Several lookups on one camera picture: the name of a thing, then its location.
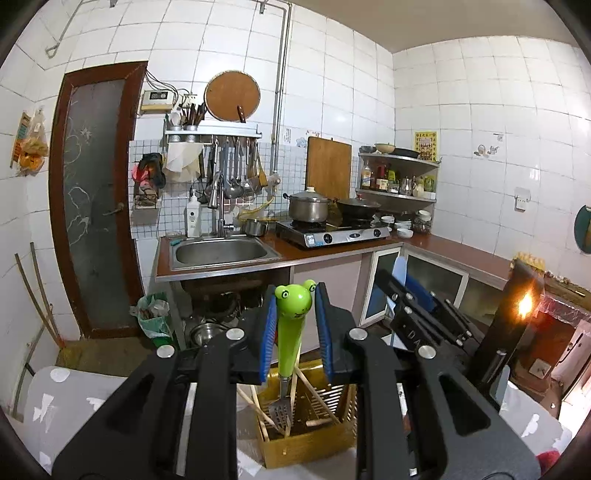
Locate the steel sink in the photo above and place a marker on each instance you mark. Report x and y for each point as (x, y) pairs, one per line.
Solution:
(221, 251)

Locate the egg carton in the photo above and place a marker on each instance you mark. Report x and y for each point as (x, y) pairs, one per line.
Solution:
(533, 261)

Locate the white dish soap bottle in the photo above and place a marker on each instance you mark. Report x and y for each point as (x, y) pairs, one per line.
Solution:
(194, 217)

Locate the row of hanging kitchen utensils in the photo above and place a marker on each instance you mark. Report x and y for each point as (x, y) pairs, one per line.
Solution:
(235, 170)

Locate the brown framed glass door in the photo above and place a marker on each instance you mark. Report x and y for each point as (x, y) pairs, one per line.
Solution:
(99, 207)

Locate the cream chopstick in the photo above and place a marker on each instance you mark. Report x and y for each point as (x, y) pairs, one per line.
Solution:
(256, 408)
(255, 393)

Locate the yellow wall poster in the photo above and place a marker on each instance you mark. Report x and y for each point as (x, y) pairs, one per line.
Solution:
(425, 145)

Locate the steel bowls under sink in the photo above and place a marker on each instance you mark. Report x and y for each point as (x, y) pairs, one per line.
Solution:
(207, 330)

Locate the white hanging cloth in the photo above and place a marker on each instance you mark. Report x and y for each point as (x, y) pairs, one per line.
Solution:
(182, 161)

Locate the black wok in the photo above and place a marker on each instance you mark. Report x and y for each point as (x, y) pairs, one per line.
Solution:
(358, 207)

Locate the white bowl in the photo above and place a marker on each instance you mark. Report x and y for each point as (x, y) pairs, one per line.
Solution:
(402, 229)

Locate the corner shelf with bottles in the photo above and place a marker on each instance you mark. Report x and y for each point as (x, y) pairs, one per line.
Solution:
(397, 184)

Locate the steel faucet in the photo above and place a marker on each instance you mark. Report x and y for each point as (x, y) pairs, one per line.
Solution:
(220, 203)

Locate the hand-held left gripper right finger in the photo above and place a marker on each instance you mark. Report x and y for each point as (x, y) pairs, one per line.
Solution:
(323, 337)

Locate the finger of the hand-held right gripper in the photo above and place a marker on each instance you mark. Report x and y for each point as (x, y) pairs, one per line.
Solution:
(397, 297)
(422, 293)

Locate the steel pot with lid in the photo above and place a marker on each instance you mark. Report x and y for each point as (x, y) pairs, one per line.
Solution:
(308, 207)

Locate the green trash bag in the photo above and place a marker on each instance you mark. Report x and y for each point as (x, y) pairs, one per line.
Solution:
(154, 318)

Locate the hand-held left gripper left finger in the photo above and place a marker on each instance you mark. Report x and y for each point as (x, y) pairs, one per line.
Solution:
(268, 337)

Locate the small steel pot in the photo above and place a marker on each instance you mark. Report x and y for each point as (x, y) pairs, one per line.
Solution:
(256, 227)

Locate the leaning wooden stick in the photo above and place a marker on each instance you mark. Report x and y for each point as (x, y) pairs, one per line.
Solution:
(37, 300)
(45, 295)

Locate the steel gas stove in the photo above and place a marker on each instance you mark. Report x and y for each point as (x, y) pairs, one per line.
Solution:
(332, 236)

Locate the green round wall object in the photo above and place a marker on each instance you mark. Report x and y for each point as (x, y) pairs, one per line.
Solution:
(583, 229)

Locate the hanging plastic bag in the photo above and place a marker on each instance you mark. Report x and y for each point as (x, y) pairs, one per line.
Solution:
(30, 147)

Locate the red hanging bag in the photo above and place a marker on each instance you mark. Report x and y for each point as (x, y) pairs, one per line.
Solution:
(148, 168)

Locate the round wooden cutting board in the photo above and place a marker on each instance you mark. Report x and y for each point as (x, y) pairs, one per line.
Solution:
(231, 94)

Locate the white wall socket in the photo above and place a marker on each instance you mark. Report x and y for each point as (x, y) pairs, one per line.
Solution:
(522, 199)

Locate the kitchen counter cabinet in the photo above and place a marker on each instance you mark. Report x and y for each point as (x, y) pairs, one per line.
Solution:
(323, 277)

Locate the steel wall utensil rack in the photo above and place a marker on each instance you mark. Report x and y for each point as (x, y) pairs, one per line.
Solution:
(212, 133)

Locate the grey wall pipe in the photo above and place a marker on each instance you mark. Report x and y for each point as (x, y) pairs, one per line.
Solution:
(279, 92)

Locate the white wall control box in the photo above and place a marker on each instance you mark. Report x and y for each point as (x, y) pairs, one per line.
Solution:
(158, 101)

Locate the yellow perforated utensil basket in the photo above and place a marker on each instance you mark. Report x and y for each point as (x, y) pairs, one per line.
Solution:
(314, 445)

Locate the glass jar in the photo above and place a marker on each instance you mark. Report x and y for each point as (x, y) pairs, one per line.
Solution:
(422, 222)

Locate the rectangular wooden cutting board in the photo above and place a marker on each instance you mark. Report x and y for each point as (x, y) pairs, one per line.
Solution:
(328, 166)

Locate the grey rabbit print tablecloth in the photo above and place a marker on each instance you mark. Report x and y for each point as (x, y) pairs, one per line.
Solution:
(60, 406)

